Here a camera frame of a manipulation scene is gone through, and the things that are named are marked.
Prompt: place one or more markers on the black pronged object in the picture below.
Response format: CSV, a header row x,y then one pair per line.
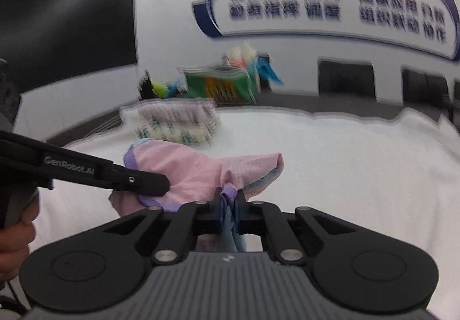
x,y
145,86

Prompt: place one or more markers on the black wall screen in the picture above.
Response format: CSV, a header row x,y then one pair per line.
x,y
64,18

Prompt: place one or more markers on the fluffy white cloth bundle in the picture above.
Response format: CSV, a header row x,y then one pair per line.
x,y
239,55

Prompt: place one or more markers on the white towel mat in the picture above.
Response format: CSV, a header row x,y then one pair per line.
x,y
341,169

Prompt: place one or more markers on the person's left hand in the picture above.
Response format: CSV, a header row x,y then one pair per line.
x,y
16,251

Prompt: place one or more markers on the white teal-print folded cloth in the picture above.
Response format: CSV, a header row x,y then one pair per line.
x,y
172,133

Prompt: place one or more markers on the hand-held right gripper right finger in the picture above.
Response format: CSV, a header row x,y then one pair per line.
x,y
240,212

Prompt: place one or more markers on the pink garment with purple trim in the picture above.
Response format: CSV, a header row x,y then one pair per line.
x,y
179,169

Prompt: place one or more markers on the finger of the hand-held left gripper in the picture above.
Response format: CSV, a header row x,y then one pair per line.
x,y
143,183

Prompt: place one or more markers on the green woven bag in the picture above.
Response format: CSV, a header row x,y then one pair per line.
x,y
215,86

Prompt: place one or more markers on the lavender folded cloth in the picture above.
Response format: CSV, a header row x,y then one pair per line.
x,y
172,111

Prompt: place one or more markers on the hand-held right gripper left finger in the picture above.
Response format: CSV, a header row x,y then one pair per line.
x,y
215,210

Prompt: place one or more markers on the black office chair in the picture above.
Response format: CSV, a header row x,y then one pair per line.
x,y
346,80

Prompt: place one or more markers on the yellow-green object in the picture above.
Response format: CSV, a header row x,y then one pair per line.
x,y
161,89

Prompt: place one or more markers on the blue plastic object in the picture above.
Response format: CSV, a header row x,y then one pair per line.
x,y
176,88
267,71

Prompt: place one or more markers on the blue wall lettering sign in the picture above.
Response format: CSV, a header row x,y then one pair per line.
x,y
323,0

